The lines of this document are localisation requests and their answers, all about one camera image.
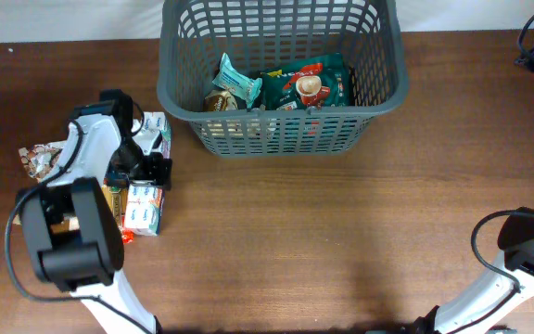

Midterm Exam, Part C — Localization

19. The beige snack bag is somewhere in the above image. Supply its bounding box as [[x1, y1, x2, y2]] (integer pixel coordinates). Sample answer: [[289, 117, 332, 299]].
[[202, 90, 242, 137]]

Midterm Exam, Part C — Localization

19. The green coffee bag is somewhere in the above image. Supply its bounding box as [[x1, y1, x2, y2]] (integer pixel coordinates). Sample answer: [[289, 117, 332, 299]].
[[261, 53, 351, 110]]

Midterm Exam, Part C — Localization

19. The black cable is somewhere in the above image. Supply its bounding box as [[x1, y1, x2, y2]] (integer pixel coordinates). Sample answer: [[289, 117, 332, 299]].
[[447, 2, 534, 334], [4, 99, 157, 334]]

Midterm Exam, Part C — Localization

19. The grey plastic basket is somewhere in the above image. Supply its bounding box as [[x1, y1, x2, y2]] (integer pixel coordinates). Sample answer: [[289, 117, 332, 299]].
[[157, 0, 408, 157]]

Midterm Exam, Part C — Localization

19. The brown white pastry bag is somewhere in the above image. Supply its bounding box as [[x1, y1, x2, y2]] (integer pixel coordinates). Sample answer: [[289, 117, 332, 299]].
[[10, 140, 83, 233]]

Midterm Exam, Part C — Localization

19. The right black cable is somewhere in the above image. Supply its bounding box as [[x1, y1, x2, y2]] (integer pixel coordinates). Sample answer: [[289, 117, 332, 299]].
[[447, 2, 534, 334]]

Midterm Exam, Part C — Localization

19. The Kleenex tissue multipack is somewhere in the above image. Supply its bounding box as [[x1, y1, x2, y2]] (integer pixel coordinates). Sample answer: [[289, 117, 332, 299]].
[[124, 112, 172, 237]]

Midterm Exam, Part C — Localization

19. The light teal snack packet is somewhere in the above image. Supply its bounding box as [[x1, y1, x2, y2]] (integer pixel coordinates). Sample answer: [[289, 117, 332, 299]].
[[212, 53, 262, 108]]

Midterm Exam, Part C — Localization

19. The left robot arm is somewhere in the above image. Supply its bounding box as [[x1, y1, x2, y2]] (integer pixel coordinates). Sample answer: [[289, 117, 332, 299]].
[[5, 89, 172, 333]]

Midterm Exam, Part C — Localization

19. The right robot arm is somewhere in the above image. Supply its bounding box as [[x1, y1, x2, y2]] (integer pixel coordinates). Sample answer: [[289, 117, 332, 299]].
[[407, 32, 534, 333]]

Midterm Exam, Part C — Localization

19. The orange spaghetti packet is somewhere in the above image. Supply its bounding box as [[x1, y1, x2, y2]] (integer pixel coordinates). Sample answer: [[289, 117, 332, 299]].
[[101, 185, 134, 245]]

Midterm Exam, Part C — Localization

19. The left black cable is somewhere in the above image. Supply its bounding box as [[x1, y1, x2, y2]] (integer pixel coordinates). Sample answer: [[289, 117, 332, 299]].
[[4, 99, 157, 334]]

